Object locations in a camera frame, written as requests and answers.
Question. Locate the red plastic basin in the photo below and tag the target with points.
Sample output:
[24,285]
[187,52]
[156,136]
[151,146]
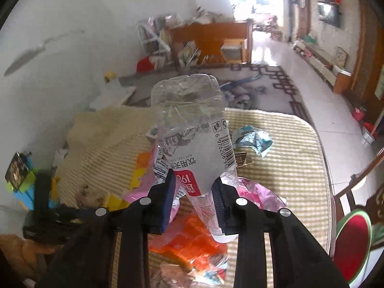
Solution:
[358,114]

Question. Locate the orange plastic wrapper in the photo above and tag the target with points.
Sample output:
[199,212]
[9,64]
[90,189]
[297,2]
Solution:
[187,241]

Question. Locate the crushed clear plastic bottle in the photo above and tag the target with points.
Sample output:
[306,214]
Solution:
[193,135]

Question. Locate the pink foil wrapper right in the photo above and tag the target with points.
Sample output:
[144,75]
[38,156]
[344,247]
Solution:
[263,197]

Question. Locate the white cabinet with yellow toy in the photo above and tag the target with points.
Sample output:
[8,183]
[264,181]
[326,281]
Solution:
[113,93]

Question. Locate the white metal shelf rack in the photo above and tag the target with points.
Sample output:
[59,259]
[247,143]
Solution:
[150,37]

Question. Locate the teal white crumpled wrapper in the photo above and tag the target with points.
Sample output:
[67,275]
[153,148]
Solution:
[254,138]

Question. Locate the phone on tripod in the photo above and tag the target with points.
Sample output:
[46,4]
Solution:
[18,170]

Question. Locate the pink paper wrapper left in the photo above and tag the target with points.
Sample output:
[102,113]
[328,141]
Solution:
[151,169]

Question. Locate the brown snack wrapper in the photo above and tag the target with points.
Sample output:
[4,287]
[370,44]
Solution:
[242,159]

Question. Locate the dark carved wooden chair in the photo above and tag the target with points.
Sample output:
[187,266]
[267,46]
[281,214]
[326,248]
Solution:
[354,181]

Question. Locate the watermelon pattern trash bin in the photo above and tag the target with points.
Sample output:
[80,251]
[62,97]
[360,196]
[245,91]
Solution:
[353,242]

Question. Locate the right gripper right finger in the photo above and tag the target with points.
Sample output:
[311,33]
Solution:
[298,259]

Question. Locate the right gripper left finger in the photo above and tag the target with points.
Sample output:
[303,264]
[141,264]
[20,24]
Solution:
[112,247]

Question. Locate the long tv cabinet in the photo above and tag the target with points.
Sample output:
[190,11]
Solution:
[324,66]

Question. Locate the striped yellow white tablecloth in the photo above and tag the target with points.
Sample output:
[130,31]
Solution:
[104,145]

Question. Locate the wall mounted television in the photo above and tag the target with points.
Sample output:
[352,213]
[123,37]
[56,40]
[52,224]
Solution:
[329,13]

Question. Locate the patterned grey floor rug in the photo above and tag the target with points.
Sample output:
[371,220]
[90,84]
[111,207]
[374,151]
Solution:
[244,86]

